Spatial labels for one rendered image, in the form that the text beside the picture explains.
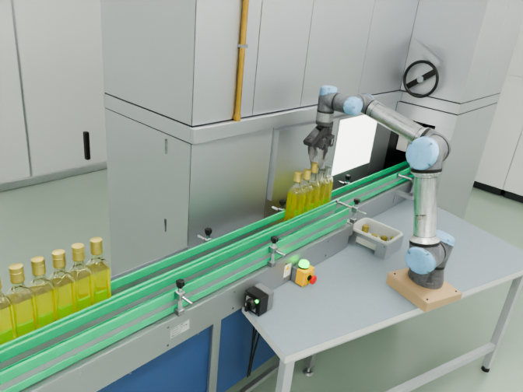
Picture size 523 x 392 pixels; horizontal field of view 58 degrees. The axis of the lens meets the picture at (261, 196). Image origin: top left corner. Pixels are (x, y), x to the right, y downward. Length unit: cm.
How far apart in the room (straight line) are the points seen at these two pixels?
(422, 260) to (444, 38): 142
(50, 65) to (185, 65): 307
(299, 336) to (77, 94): 364
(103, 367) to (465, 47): 234
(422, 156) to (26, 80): 362
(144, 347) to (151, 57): 104
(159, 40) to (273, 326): 113
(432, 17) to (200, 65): 161
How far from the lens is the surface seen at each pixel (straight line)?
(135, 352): 158
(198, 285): 163
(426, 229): 193
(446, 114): 293
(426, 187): 189
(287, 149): 216
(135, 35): 197
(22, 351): 147
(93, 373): 152
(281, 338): 175
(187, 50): 172
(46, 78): 472
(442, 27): 293
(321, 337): 179
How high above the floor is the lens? 188
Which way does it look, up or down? 24 degrees down
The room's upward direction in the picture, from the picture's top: 6 degrees clockwise
